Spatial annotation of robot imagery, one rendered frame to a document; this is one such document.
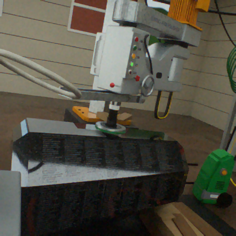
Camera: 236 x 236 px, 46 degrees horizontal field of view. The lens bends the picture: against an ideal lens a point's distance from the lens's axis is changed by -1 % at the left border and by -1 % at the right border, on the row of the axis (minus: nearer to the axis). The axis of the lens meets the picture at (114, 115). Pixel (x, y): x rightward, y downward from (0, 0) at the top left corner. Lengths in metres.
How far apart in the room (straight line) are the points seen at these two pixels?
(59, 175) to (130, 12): 1.05
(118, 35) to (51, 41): 6.12
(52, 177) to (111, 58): 0.83
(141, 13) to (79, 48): 6.25
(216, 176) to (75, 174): 1.88
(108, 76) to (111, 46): 0.19
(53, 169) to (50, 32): 6.45
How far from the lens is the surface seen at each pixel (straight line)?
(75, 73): 8.01
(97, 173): 1.73
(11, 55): 1.25
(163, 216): 2.30
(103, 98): 1.72
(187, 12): 2.39
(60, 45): 7.91
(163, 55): 2.14
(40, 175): 1.63
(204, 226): 2.65
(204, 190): 3.23
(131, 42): 1.74
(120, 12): 1.82
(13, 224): 0.84
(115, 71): 1.80
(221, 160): 3.19
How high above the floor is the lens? 1.32
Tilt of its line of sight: 11 degrees down
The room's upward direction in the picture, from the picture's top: 11 degrees clockwise
